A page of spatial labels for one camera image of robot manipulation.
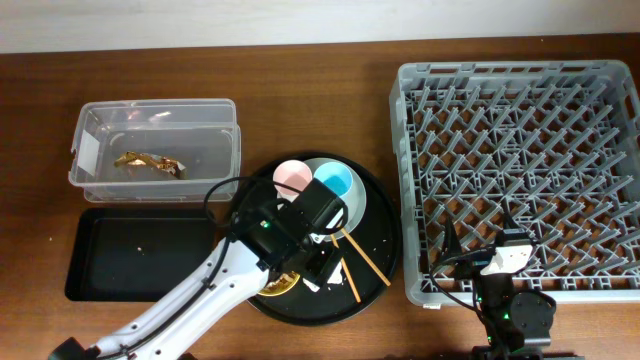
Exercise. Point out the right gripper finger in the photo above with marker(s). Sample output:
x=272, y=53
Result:
x=451, y=245
x=508, y=222

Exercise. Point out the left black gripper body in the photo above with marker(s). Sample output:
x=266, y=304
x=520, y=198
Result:
x=321, y=265

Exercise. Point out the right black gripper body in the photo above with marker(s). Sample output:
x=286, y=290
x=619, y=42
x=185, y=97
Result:
x=473, y=263

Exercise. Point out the yellow bowl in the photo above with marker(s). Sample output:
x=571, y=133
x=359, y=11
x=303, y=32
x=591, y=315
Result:
x=279, y=283

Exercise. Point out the wooden chopstick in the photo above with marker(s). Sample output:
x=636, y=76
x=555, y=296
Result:
x=347, y=273
x=366, y=258

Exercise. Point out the pink plastic cup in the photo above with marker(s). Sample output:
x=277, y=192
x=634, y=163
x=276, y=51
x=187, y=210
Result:
x=293, y=173

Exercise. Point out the white napkin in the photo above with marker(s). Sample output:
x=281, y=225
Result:
x=336, y=278

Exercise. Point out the blue plastic cup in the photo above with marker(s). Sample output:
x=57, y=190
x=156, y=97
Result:
x=336, y=176

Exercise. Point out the gold foil wrapper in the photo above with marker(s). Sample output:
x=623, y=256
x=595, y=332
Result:
x=162, y=163

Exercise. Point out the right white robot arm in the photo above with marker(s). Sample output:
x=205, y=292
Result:
x=517, y=322

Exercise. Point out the grey dishwasher rack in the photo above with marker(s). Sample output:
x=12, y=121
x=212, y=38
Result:
x=556, y=143

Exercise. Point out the clear plastic waste bin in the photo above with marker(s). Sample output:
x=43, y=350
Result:
x=202, y=134

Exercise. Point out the round black serving tray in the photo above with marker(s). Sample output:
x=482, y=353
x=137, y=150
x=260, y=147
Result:
x=378, y=233

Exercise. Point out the grey ceramic plate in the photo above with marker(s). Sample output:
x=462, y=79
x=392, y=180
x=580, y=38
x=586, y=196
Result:
x=355, y=201

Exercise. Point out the black rectangular tray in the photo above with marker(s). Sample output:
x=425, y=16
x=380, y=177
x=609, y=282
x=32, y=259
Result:
x=136, y=255

